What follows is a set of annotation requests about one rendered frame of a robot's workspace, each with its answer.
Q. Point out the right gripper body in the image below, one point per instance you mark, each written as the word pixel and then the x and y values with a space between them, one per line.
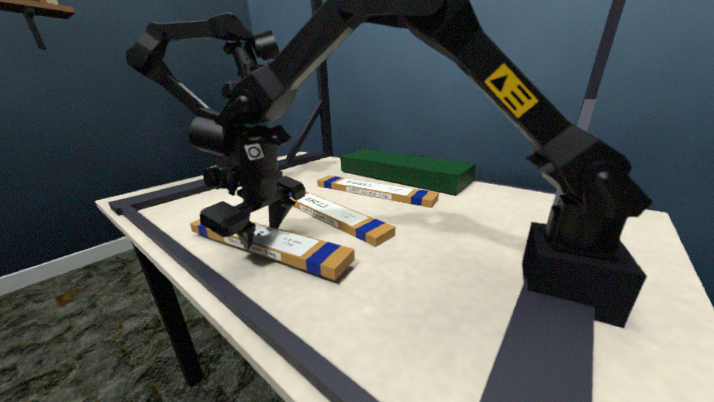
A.
pixel 226 89

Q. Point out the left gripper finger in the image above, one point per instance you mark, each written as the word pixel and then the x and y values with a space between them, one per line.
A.
pixel 277 212
pixel 246 235

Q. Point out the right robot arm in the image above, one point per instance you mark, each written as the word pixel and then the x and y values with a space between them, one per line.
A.
pixel 226 26

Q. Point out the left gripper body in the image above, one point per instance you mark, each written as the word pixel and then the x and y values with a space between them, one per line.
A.
pixel 258 189

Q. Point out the green flat rectangular platform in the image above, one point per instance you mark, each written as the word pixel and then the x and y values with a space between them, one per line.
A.
pixel 431 173

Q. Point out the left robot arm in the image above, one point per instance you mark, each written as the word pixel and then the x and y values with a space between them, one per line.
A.
pixel 576 161

